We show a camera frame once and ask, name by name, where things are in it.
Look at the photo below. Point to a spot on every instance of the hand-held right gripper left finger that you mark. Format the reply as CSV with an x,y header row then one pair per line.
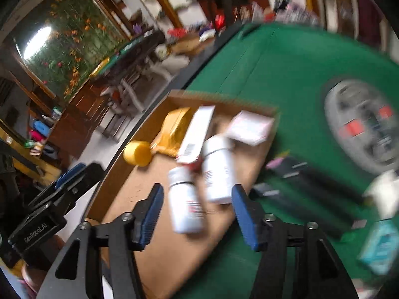
x,y
152,219

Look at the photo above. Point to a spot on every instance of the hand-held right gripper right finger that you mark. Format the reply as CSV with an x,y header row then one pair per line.
x,y
247,221

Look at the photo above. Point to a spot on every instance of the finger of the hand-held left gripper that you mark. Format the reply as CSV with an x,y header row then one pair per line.
x,y
70,174
93,176

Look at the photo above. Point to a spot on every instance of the brown cardboard box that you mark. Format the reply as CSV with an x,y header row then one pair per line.
x,y
174,255

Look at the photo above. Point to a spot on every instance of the black printed bag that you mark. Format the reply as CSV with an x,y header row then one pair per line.
x,y
299,213

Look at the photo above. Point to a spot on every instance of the black marker pen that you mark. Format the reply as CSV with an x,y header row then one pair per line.
x,y
311,176

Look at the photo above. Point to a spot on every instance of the teal printed packet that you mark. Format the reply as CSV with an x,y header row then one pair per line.
x,y
378,249

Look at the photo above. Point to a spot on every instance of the white square box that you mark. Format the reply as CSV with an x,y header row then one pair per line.
x,y
384,191

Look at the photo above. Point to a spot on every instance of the white plastic bottle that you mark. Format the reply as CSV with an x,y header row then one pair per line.
x,y
218,171
186,207

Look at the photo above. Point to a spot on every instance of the yellow plastic cup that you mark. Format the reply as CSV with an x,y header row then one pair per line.
x,y
137,152

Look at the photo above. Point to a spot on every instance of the gold foil pouch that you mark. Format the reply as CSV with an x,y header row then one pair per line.
x,y
173,130

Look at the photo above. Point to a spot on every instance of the small grey box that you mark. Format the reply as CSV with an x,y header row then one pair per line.
x,y
249,127

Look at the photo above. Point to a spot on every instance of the white chair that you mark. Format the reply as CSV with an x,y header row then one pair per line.
x,y
135,91

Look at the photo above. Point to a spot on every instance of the long white carton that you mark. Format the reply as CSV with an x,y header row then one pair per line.
x,y
196,134

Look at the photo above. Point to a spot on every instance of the green topped game table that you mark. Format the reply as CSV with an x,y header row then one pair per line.
x,y
134,54

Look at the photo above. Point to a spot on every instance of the round table control panel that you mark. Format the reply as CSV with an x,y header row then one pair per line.
x,y
361,124

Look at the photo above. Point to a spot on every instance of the low wooden table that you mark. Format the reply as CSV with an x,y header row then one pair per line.
x,y
187,44

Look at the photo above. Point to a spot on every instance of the floral wall poster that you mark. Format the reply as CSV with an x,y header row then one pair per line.
x,y
68,43

